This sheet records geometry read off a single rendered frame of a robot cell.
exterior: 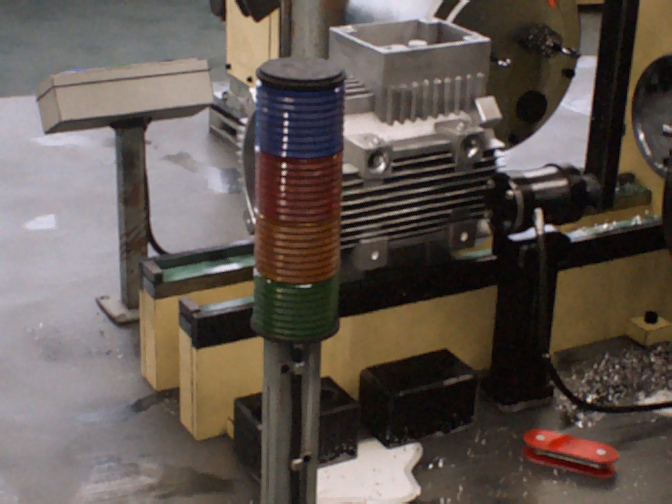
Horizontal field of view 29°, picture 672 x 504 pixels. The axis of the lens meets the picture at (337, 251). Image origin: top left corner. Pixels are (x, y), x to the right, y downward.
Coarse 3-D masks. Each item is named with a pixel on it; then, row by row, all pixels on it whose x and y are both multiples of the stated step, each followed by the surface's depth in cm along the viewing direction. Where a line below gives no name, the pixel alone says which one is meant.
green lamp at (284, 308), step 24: (264, 288) 90; (288, 288) 89; (312, 288) 90; (336, 288) 91; (264, 312) 91; (288, 312) 90; (312, 312) 90; (336, 312) 93; (288, 336) 91; (312, 336) 91
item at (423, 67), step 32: (352, 32) 126; (384, 32) 129; (416, 32) 131; (448, 32) 130; (352, 64) 124; (384, 64) 119; (416, 64) 121; (448, 64) 123; (480, 64) 125; (384, 96) 121; (416, 96) 122; (448, 96) 124; (480, 96) 126
